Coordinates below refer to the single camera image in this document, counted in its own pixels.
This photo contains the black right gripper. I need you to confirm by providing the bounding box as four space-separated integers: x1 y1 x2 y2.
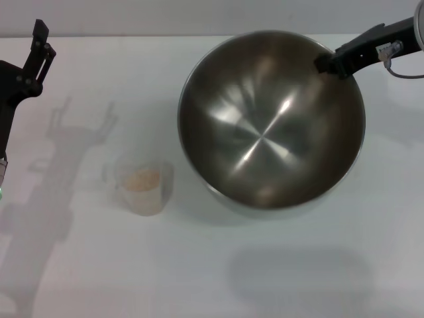
313 16 424 80

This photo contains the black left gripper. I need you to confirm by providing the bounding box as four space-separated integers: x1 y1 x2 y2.
0 19 57 162

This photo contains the large stainless steel mixing bowl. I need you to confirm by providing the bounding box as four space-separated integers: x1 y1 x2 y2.
177 30 366 219

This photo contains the translucent measuring cup with handle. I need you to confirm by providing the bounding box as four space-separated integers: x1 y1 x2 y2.
102 158 175 217

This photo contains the uncooked rice heap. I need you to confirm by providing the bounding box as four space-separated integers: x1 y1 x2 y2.
123 168 162 192

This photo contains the grey ethernet cable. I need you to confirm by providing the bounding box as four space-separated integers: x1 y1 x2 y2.
376 39 424 80

